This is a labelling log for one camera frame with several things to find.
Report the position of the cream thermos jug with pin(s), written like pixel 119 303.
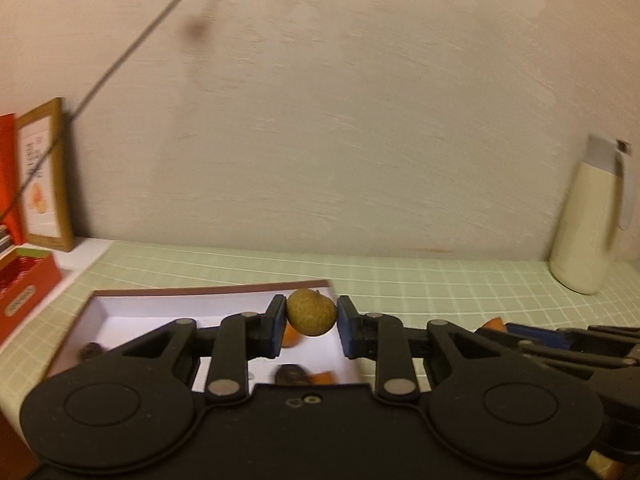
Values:
pixel 585 230

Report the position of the green-brown round fruit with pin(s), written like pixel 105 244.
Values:
pixel 310 315

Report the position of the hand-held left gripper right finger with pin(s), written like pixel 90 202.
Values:
pixel 346 327

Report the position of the dark brown fruit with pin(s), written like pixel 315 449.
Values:
pixel 291 374
pixel 92 351

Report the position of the white cabinet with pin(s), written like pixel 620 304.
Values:
pixel 85 255

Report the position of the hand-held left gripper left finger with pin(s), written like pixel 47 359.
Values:
pixel 278 327

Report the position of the small orange-brown fruit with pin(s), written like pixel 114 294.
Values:
pixel 495 324

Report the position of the red box with blue end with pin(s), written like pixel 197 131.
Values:
pixel 30 290

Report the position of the brown cardboard box tray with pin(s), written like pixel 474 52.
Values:
pixel 175 310

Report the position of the wooden picture frame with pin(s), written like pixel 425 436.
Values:
pixel 47 210

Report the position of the red paper bag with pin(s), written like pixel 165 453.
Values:
pixel 7 160

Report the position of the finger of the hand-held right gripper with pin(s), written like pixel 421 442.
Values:
pixel 540 336
pixel 560 360

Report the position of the green checked tablecloth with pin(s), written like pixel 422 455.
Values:
pixel 425 280

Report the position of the orange kumquat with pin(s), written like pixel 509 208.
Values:
pixel 291 338
pixel 324 378

